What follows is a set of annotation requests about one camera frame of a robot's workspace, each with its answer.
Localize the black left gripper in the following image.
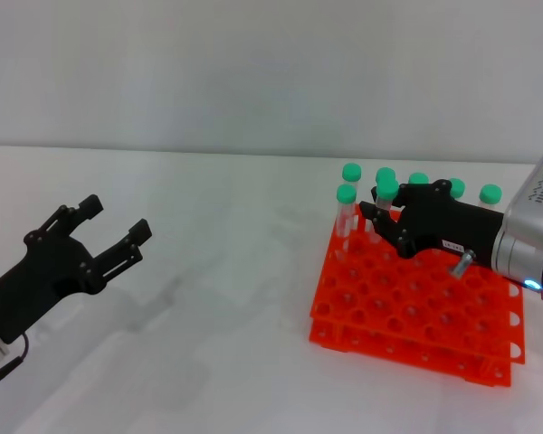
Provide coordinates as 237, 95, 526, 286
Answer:
0, 193, 154, 344

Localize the orange test tube rack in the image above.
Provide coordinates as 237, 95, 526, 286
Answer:
307, 212, 526, 388

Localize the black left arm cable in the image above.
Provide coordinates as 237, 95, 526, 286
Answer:
0, 333, 29, 382

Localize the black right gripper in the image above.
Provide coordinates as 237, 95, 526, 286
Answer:
358, 179, 507, 269

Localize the silver right cable plug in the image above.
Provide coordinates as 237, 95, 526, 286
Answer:
450, 250, 476, 278

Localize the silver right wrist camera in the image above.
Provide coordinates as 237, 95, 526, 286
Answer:
501, 143, 543, 254

